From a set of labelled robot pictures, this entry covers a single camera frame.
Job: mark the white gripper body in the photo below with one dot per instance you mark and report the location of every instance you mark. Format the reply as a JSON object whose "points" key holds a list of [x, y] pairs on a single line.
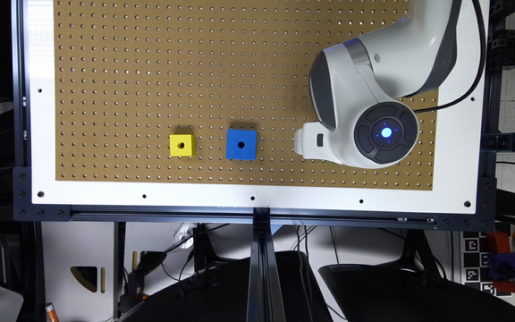
{"points": [[312, 141]]}

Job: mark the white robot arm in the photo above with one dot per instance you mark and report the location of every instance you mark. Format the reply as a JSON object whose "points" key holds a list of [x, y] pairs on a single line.
{"points": [[356, 87]]}

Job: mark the blue cube block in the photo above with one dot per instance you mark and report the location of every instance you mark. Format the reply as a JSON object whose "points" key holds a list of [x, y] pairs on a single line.
{"points": [[241, 144]]}

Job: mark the yellow cube block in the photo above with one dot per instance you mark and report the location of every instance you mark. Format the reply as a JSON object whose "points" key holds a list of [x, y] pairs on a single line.
{"points": [[182, 145]]}

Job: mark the red toy block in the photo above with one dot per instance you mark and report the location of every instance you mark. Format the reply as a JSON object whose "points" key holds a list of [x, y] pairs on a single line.
{"points": [[498, 242]]}

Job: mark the purple toy block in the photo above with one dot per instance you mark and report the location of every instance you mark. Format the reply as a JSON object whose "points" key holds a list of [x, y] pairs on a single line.
{"points": [[502, 266]]}

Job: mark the black office chair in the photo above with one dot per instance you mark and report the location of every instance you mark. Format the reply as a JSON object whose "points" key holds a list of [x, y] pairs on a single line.
{"points": [[385, 294]]}

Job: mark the brown perforated pegboard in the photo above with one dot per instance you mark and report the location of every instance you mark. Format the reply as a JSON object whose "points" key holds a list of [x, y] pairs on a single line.
{"points": [[130, 73]]}

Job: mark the fiducial marker sheet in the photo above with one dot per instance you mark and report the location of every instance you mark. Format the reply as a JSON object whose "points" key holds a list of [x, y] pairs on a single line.
{"points": [[474, 262]]}

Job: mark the white wooden panel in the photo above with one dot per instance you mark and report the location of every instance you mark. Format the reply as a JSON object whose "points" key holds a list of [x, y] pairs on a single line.
{"points": [[79, 269]]}

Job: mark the black aluminium table frame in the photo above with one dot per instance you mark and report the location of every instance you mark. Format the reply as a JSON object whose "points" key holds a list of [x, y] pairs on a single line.
{"points": [[463, 197]]}

